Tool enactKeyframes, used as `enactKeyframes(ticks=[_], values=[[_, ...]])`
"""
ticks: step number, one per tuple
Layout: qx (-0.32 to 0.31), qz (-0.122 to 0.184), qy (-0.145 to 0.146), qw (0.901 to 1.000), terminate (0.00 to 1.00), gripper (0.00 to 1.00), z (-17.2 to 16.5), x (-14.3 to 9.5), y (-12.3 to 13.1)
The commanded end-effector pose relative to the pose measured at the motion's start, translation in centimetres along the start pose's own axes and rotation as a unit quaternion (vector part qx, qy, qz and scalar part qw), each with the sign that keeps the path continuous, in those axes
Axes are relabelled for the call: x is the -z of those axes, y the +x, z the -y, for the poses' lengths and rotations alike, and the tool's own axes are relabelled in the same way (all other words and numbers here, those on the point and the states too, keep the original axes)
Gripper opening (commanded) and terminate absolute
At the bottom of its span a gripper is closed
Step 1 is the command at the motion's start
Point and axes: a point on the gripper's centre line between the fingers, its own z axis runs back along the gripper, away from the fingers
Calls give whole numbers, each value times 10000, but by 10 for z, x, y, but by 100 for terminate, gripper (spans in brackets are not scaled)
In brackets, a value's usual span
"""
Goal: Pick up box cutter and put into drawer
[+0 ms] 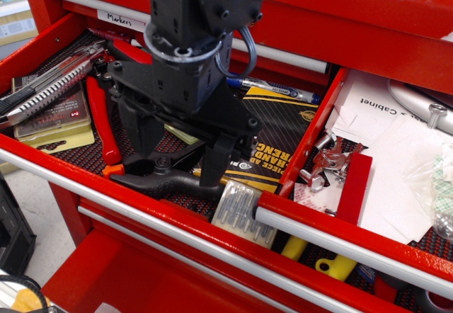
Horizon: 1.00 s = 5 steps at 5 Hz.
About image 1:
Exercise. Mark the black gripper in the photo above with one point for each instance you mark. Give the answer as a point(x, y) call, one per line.
point(189, 94)

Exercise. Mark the silver box cutter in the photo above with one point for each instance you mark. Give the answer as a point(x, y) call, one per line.
point(47, 88)

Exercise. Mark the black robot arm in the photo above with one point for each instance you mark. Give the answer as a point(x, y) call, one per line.
point(195, 28)

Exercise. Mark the black yellow tap wrench box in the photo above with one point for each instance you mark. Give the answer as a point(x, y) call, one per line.
point(284, 122)

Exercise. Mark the red left open drawer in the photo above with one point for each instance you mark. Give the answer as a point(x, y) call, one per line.
point(53, 44)

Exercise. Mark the red open drawer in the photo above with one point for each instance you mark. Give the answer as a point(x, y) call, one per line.
point(388, 256)
point(53, 44)

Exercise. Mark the red right open drawer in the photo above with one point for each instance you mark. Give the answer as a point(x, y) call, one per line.
point(388, 256)

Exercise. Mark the small yellow-green plastic case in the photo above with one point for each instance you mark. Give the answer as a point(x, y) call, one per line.
point(188, 139)

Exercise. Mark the black spring clamp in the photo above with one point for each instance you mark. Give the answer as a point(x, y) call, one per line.
point(163, 173)

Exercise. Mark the clear blade pack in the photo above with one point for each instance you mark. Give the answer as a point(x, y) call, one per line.
point(236, 212)

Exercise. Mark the red crimping tool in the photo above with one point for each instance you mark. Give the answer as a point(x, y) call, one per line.
point(123, 51)

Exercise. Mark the drill bit set package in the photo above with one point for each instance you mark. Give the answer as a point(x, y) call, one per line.
point(64, 125)

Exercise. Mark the red marker pen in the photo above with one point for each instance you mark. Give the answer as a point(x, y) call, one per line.
point(112, 35)

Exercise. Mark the white markers label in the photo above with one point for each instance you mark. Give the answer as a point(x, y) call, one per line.
point(121, 20)

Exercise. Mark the blue dry erase marker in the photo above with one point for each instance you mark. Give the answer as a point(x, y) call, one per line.
point(248, 82)

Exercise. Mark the silver keys and bolts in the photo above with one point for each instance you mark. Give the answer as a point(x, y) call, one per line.
point(329, 157)

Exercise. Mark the white red-print desiccant packet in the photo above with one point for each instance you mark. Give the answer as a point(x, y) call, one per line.
point(326, 199)

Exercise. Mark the red tool chest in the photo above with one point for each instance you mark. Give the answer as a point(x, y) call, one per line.
point(405, 40)

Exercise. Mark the red magnetic strip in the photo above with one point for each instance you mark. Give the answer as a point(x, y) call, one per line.
point(354, 188)

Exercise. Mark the white cabinet manual paper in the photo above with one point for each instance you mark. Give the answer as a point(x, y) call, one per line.
point(365, 112)

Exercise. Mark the black crate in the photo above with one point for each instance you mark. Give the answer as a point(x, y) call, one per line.
point(17, 237)

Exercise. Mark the clear plastic hardware bag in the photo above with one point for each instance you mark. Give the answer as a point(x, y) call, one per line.
point(430, 181)

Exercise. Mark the silver bolt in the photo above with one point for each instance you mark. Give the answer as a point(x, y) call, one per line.
point(436, 112)

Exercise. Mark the red wire stripper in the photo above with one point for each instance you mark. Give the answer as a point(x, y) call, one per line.
point(98, 85)

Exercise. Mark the yellow tool handle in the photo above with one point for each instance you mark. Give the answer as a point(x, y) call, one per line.
point(294, 248)

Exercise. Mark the yellow handled tool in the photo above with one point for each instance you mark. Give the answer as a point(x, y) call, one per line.
point(339, 268)

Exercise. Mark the silver drawer handle bar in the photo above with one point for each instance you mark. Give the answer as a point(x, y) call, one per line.
point(417, 100)

